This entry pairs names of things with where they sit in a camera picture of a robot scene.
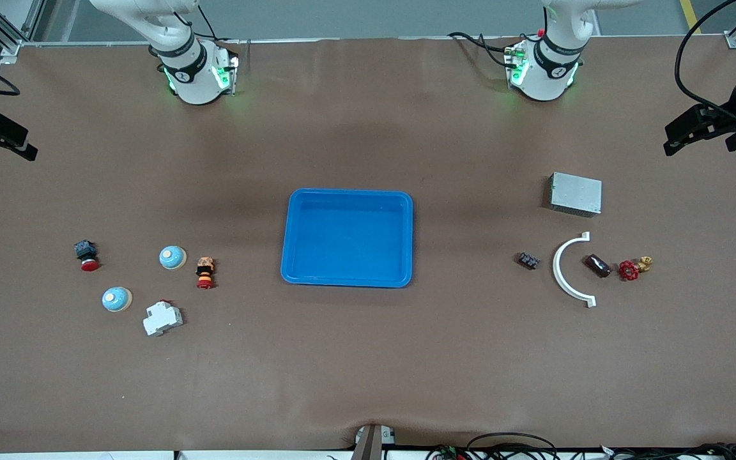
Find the long brown electrolytic capacitor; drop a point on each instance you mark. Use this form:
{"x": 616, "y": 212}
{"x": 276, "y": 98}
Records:
{"x": 597, "y": 265}

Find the blue dome bell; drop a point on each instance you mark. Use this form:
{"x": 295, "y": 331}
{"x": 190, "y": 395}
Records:
{"x": 117, "y": 299}
{"x": 172, "y": 257}

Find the small black connector block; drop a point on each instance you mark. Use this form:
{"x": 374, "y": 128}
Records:
{"x": 528, "y": 260}

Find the blue plastic tray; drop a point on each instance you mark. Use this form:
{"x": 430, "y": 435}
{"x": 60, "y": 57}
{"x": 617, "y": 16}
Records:
{"x": 349, "y": 239}

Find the red mushroom button black body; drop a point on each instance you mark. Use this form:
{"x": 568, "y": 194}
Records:
{"x": 85, "y": 250}

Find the silver metal box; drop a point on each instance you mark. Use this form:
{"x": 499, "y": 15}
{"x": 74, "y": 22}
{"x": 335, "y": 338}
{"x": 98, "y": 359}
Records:
{"x": 575, "y": 193}

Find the brass valve red handwheel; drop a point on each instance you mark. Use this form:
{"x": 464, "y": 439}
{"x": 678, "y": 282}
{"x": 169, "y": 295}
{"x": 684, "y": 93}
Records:
{"x": 628, "y": 271}

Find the orange and red push button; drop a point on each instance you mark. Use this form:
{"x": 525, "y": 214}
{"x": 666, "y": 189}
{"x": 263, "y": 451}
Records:
{"x": 205, "y": 268}

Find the white circuit breaker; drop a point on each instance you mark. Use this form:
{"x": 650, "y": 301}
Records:
{"x": 162, "y": 318}

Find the brown table mat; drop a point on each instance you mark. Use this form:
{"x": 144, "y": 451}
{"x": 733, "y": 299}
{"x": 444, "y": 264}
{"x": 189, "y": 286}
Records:
{"x": 368, "y": 358}

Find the white semicircular bracket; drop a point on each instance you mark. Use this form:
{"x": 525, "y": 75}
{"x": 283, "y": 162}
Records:
{"x": 556, "y": 269}

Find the metal stand bracket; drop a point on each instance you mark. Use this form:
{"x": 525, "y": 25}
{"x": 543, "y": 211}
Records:
{"x": 369, "y": 444}

